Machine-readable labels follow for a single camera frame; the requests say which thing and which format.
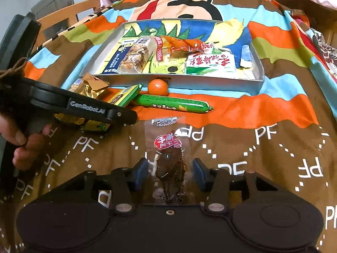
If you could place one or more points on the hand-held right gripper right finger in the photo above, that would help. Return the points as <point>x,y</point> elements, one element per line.
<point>200,175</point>

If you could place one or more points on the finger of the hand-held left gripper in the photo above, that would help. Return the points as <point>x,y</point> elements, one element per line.
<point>87,108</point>

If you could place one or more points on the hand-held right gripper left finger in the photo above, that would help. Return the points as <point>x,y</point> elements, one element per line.
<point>140,175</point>

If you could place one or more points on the tan crinkled snack packet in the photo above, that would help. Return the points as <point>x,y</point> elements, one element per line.
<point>92,83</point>

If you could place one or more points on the clear dark jerky packet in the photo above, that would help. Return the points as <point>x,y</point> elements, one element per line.
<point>168,168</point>

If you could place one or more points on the blue snack packet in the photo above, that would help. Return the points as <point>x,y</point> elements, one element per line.
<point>115,58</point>

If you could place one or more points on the clear nut bar packet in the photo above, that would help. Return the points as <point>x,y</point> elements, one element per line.
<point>138,55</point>

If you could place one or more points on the mandarin orange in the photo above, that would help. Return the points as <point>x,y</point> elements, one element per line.
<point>158,87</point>

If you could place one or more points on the green sausage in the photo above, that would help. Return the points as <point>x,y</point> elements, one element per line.
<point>171,103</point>

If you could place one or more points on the green white pickle packet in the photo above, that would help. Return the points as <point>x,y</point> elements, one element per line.
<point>210,63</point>

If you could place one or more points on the orange chicken snack packet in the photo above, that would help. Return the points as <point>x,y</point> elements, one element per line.
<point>181,43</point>

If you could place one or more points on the grey box with dinosaur drawing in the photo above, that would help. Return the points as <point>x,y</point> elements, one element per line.
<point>168,26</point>

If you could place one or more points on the person's left hand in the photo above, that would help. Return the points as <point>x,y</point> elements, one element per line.
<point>30,158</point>

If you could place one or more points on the animal print cloth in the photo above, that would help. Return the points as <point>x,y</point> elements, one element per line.
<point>89,15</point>

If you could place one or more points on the colourful cartoon printed blanket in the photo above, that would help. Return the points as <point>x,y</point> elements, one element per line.
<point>263,110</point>

